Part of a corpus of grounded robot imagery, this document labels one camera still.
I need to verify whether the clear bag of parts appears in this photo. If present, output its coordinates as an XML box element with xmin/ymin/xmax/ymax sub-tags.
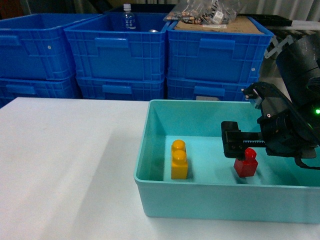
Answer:
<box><xmin>163</xmin><ymin>0</ymin><xmax>244</xmax><ymax>25</ymax></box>

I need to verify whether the blue crate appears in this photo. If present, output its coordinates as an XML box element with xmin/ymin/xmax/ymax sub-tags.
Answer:
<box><xmin>167</xmin><ymin>17</ymin><xmax>274</xmax><ymax>84</ymax></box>
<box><xmin>0</xmin><ymin>13</ymin><xmax>98</xmax><ymax>81</ymax></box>
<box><xmin>0</xmin><ymin>76</ymin><xmax>83</xmax><ymax>107</ymax></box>
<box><xmin>76</xmin><ymin>77</ymin><xmax>165</xmax><ymax>101</ymax></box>
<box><xmin>166</xmin><ymin>77</ymin><xmax>250</xmax><ymax>102</ymax></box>
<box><xmin>64</xmin><ymin>12</ymin><xmax>170</xmax><ymax>81</ymax></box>

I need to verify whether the blue crate top left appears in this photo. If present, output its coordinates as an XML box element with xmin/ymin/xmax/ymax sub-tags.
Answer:
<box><xmin>0</xmin><ymin>13</ymin><xmax>98</xmax><ymax>81</ymax></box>

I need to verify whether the silver can top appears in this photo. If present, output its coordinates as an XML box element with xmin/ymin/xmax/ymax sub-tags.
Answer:
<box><xmin>148</xmin><ymin>29</ymin><xmax>158</xmax><ymax>33</ymax></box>

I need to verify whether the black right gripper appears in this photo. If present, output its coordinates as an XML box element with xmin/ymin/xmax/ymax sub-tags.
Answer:
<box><xmin>220</xmin><ymin>81</ymin><xmax>320</xmax><ymax>161</ymax></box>

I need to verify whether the blue crate bottom left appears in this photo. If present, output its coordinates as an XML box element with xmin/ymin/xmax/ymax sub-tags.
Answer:
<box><xmin>0</xmin><ymin>76</ymin><xmax>83</xmax><ymax>107</ymax></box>

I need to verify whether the blue crate bottom middle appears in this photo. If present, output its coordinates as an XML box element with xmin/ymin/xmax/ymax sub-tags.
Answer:
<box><xmin>76</xmin><ymin>77</ymin><xmax>165</xmax><ymax>101</ymax></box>

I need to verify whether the blue crate top middle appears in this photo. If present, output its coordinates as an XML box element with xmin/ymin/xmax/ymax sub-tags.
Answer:
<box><xmin>64</xmin><ymin>12</ymin><xmax>170</xmax><ymax>81</ymax></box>

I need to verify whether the grey scissor lattice gate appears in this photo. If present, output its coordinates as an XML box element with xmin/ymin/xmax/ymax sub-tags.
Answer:
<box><xmin>264</xmin><ymin>35</ymin><xmax>294</xmax><ymax>59</ymax></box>

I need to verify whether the clear water bottle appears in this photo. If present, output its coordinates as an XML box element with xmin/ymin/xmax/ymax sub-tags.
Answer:
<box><xmin>122</xmin><ymin>3</ymin><xmax>137</xmax><ymax>31</ymax></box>

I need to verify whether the brown cardboard sheet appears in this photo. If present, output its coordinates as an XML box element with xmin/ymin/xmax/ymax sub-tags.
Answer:
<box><xmin>173</xmin><ymin>16</ymin><xmax>263</xmax><ymax>34</ymax></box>

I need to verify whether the blue crate top right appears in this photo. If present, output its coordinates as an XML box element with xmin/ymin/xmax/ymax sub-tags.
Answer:
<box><xmin>167</xmin><ymin>17</ymin><xmax>274</xmax><ymax>84</ymax></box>

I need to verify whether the blue crate bottom right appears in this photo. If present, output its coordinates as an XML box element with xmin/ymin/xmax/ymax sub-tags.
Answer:
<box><xmin>166</xmin><ymin>77</ymin><xmax>250</xmax><ymax>102</ymax></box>

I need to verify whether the yellow toy block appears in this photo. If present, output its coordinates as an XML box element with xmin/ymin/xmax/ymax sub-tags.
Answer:
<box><xmin>171</xmin><ymin>139</ymin><xmax>188</xmax><ymax>180</ymax></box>

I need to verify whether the teal plastic box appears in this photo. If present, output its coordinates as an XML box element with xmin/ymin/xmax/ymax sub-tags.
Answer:
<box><xmin>134</xmin><ymin>100</ymin><xmax>320</xmax><ymax>224</ymax></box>

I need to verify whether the red toy block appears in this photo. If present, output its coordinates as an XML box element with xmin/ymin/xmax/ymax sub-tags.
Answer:
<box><xmin>233</xmin><ymin>147</ymin><xmax>258</xmax><ymax>178</ymax></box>

